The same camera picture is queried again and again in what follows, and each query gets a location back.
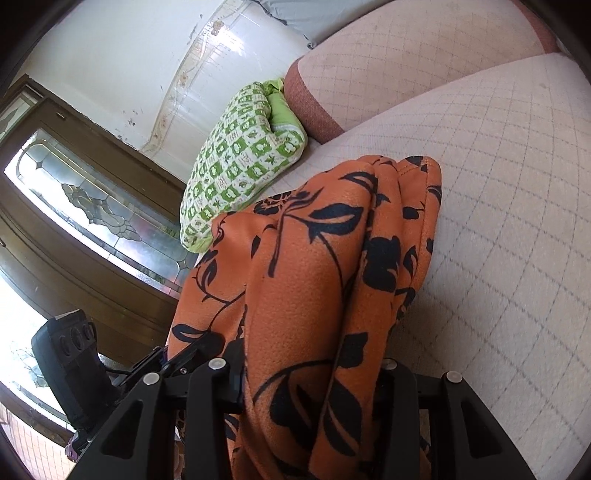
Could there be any orange black floral blouse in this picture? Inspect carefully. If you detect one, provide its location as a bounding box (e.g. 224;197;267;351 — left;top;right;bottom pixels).
167;156;442;479

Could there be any dark wooden glass door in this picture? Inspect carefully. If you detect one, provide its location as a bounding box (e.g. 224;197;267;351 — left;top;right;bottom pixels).
0;75;199;444

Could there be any green white checkered pillow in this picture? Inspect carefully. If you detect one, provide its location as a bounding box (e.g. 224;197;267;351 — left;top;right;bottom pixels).
179;78;308;253

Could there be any grey pillow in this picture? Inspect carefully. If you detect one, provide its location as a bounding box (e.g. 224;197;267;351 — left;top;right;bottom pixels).
256;0;388;48

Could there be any pink bolster cushion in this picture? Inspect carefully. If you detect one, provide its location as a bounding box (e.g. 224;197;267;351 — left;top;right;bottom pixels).
283;1;559;143

